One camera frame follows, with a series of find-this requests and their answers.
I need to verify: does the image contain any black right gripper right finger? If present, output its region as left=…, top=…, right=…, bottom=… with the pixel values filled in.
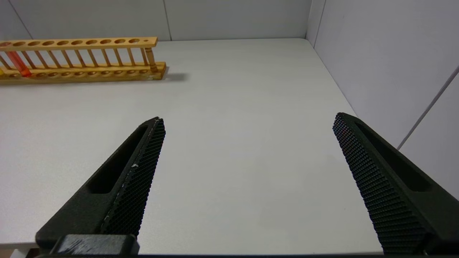
left=332, top=112, right=459, bottom=255

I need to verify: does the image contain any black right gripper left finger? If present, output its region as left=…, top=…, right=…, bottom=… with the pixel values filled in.
left=35, top=116, right=166, bottom=250

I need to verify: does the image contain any test tube with red pigment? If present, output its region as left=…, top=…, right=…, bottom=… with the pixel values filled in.
left=5, top=50, right=32, bottom=78

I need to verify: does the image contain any wooden test tube rack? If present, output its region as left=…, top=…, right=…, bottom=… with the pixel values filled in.
left=0, top=37, right=167, bottom=85

